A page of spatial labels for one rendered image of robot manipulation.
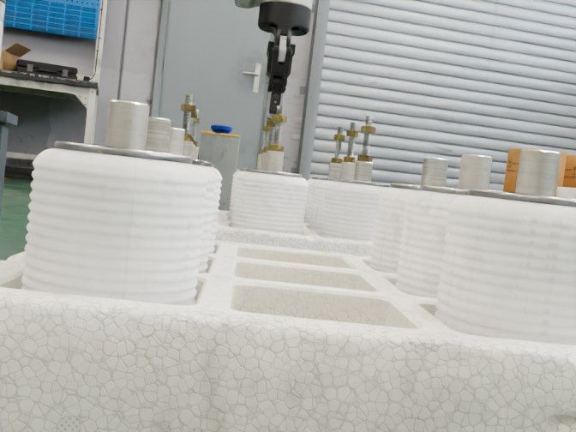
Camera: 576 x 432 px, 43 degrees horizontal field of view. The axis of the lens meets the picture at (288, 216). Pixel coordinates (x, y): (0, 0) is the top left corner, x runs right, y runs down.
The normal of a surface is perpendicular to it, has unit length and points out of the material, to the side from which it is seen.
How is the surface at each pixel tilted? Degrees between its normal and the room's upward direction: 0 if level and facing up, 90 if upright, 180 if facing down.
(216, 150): 90
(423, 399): 90
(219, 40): 90
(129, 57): 90
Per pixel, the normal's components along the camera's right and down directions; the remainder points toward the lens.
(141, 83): 0.23, 0.07
